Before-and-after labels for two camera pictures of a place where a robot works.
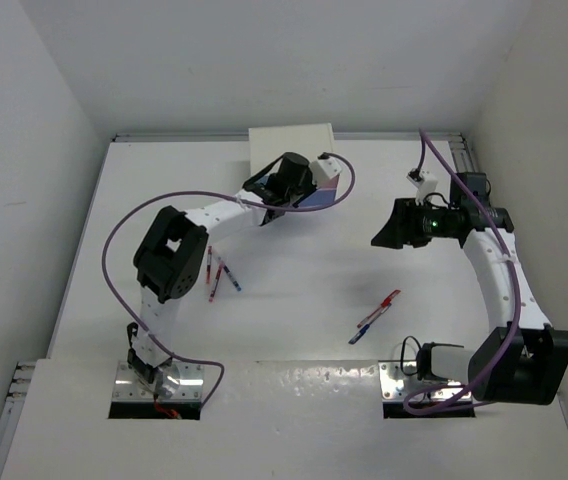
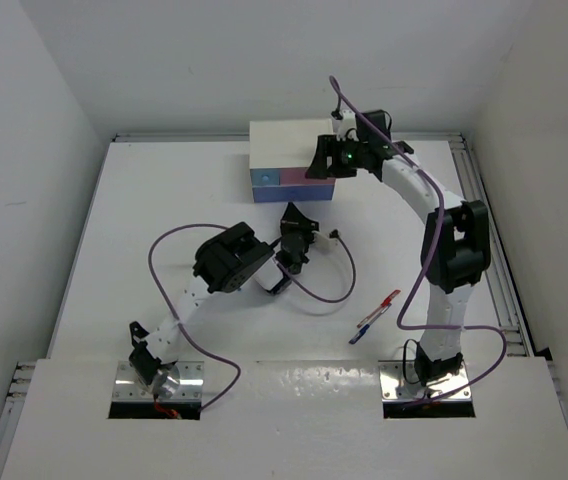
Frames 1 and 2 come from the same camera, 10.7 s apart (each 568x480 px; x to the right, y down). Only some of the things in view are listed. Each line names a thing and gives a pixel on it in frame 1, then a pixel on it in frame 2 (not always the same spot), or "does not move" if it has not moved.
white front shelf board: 275,420 does not move
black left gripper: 308,184 -> 293,219
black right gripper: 402,227 -> 327,147
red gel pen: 385,303 does not move
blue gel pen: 364,328 does not move
